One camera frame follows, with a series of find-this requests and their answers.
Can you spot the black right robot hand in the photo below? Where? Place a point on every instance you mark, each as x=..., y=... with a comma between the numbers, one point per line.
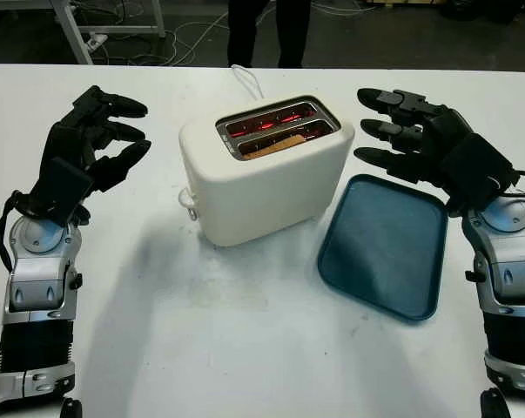
x=432, y=135

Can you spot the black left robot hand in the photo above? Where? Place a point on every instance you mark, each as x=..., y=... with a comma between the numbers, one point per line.
x=70, y=139

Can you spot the browned toast slice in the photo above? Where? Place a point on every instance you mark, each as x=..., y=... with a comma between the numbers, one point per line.
x=275, y=146

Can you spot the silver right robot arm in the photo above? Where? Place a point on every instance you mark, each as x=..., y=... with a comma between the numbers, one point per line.
x=506, y=244

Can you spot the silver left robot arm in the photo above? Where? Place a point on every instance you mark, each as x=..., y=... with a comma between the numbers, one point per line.
x=40, y=270

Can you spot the white toaster lever knob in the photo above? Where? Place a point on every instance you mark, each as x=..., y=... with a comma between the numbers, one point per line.
x=185, y=198

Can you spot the small metal toaster dial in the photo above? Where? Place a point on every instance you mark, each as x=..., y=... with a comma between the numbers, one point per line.
x=194, y=212

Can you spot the white two-slot toaster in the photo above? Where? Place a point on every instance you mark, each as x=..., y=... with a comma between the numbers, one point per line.
x=271, y=196

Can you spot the person in dark trousers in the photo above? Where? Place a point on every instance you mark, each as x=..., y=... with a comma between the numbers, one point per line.
x=244, y=30

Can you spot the white power strip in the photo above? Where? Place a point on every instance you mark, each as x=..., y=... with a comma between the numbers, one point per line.
x=96, y=42

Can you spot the dark blue plastic tray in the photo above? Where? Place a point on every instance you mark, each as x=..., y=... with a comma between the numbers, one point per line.
x=384, y=252

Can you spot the white metal table frame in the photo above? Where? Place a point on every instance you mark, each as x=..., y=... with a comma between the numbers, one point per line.
x=77, y=35

